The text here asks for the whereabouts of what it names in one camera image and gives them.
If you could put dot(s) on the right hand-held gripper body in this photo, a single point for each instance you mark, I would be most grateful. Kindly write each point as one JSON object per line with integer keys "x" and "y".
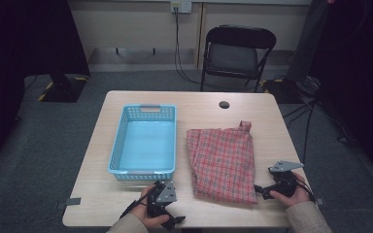
{"x": 285, "y": 178}

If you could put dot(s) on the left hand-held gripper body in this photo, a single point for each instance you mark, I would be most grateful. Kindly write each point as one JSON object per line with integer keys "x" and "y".
{"x": 166, "y": 194}

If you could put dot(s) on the red plaid cloth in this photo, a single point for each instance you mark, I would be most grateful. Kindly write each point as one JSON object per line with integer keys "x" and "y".
{"x": 223, "y": 161}

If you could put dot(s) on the blue plastic basket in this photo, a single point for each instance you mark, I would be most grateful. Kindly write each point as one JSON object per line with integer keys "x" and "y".
{"x": 147, "y": 145}

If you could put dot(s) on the person's right hand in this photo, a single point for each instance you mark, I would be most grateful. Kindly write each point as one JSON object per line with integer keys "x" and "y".
{"x": 299, "y": 194}

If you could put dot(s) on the person's left hand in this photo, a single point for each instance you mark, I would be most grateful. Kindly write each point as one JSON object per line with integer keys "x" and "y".
{"x": 142, "y": 210}

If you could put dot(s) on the grey tape piece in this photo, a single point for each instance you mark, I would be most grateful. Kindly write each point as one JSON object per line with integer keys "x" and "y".
{"x": 319, "y": 201}
{"x": 69, "y": 202}

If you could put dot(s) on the black floor base with stripes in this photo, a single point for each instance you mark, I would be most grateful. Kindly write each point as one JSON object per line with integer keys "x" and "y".
{"x": 283, "y": 90}

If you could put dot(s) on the dark curtain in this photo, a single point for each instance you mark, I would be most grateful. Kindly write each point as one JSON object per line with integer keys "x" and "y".
{"x": 359, "y": 81}
{"x": 19, "y": 64}

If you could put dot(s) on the black folding chair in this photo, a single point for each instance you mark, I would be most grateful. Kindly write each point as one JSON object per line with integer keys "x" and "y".
{"x": 233, "y": 58}

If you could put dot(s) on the grey leaning panel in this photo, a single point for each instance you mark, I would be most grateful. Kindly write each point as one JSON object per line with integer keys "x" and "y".
{"x": 306, "y": 42}

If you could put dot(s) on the black stand base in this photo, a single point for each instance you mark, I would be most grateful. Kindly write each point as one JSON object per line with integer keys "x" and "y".
{"x": 63, "y": 89}

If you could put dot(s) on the white wall socket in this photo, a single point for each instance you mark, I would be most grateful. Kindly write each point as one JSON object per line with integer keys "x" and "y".
{"x": 181, "y": 6}

